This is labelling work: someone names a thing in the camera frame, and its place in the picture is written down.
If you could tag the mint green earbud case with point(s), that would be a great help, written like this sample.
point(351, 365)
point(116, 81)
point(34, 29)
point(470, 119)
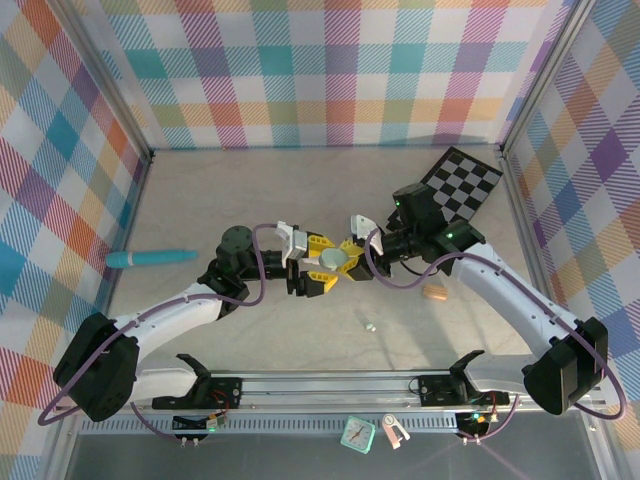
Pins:
point(334, 258)

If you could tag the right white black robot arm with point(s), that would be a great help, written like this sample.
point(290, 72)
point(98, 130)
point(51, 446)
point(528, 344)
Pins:
point(565, 370)

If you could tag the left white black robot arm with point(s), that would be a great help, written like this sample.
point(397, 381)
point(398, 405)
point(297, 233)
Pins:
point(95, 370)

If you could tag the black grey checkered board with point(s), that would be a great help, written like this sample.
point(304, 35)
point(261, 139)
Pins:
point(467, 177)

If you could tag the small wooden block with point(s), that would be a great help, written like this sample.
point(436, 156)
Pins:
point(434, 293)

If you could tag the teal pen-shaped tube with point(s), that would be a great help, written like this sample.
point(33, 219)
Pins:
point(150, 257)

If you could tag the teal square alarm clock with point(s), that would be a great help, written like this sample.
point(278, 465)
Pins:
point(357, 435)

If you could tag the grey metal plate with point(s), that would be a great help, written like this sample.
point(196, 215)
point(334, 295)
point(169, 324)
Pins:
point(325, 460)

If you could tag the small black connector board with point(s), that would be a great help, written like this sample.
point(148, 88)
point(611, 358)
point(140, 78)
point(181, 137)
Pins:
point(475, 422)
point(197, 424)

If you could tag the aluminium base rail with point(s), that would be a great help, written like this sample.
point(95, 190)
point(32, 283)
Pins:
point(325, 390)

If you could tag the aluminium table side rail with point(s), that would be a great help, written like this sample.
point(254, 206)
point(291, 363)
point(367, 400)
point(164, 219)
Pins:
point(527, 220)
point(132, 215)

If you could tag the aluminium frame post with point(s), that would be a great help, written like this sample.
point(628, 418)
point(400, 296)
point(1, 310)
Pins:
point(107, 75)
point(544, 75)

